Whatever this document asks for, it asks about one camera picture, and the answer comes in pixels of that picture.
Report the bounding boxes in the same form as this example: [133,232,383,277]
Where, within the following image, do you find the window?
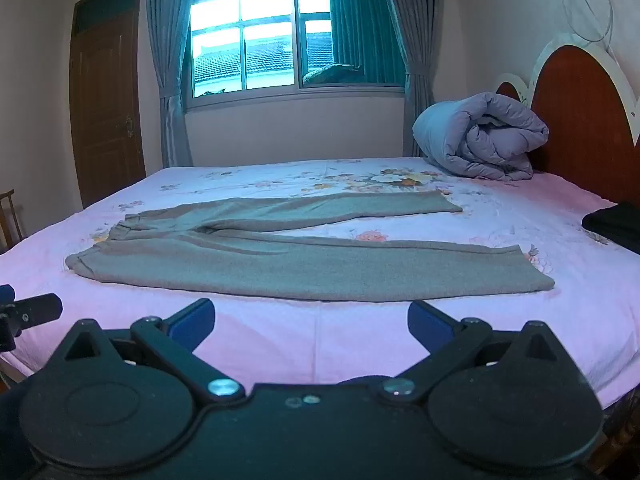
[182,0,407,112]

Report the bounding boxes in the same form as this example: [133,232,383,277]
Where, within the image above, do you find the green curtain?
[329,0,407,86]

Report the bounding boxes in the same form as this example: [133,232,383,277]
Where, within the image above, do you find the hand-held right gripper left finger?
[52,299,247,403]

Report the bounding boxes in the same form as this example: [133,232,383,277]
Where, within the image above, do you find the wooden bed frame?
[597,392,640,476]

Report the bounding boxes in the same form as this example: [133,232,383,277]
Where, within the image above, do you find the rolled grey-blue quilt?
[412,92,551,181]

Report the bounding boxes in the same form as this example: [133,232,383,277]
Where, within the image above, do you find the red and white headboard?
[495,32,640,207]

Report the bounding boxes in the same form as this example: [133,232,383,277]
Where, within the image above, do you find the wooden chair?
[0,189,24,256]

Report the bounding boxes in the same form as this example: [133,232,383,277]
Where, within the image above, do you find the black cloth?
[581,202,640,256]

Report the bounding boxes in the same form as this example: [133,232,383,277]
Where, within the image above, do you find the brown wooden door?
[68,0,147,209]

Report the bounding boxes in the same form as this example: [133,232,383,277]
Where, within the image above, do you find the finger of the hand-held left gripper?
[0,285,64,336]

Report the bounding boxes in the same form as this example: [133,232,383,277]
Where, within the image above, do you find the grey pants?
[65,191,556,302]

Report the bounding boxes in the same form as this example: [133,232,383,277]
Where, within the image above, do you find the grey curtain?
[379,0,447,159]
[144,0,197,169]

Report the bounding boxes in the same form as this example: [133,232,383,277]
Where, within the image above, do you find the white wall cable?
[557,0,618,57]

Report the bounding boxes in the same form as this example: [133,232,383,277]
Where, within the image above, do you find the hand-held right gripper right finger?
[377,300,571,405]

